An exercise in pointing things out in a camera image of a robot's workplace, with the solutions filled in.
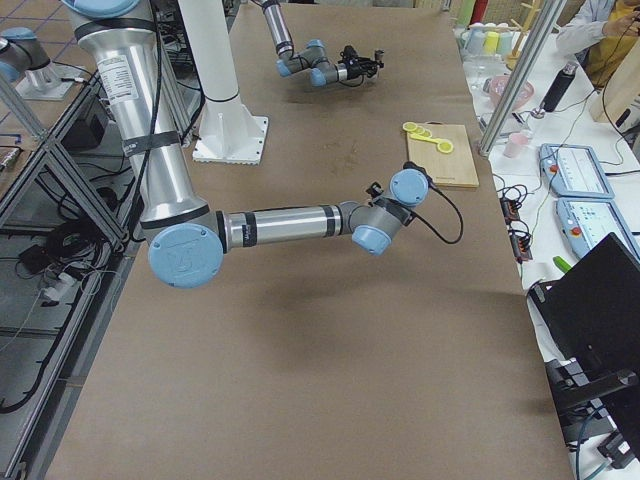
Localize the yellow plastic cup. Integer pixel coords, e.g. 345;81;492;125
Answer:
483;31;500;55

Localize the black water bottle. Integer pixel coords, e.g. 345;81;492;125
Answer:
541;61;579;112

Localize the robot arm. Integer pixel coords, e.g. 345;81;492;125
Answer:
254;0;384;87
67;1;431;288

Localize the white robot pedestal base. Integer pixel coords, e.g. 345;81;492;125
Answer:
179;0;269;165

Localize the lemon slice on spoon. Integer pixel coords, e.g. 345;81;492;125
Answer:
436;142;454;154

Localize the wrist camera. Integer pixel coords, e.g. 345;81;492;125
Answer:
403;161;426;175
341;45;358;62

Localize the pink bowl with ice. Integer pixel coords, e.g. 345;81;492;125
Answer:
487;74;536;112

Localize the upper blue teach pendant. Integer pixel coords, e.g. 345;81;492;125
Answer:
538;143;615;199

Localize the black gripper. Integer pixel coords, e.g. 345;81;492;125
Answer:
344;56;383;79

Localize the bamboo cutting board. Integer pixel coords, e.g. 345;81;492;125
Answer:
406;123;479;189

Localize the steel jigger measuring cup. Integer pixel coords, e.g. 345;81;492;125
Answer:
374;49;384;69

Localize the person in white shirt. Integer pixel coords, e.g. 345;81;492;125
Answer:
556;0;639;89

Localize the lower blue teach pendant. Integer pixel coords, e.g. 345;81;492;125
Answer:
555;197;639;259

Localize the pink plastic cup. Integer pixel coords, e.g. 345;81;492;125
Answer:
503;132;529;158

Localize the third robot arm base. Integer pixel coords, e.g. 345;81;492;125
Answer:
1;27;71;101

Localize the black power adapter box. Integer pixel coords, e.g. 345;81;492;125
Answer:
62;99;109;150

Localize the aluminium frame post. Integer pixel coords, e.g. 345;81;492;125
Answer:
478;0;566;157

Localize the black laptop monitor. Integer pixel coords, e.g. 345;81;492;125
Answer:
528;233;639;455

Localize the yellow plastic spoon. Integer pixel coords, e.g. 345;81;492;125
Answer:
409;133;453;152

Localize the blue teach pendant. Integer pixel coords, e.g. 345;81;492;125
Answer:
555;197;639;259
538;143;615;199

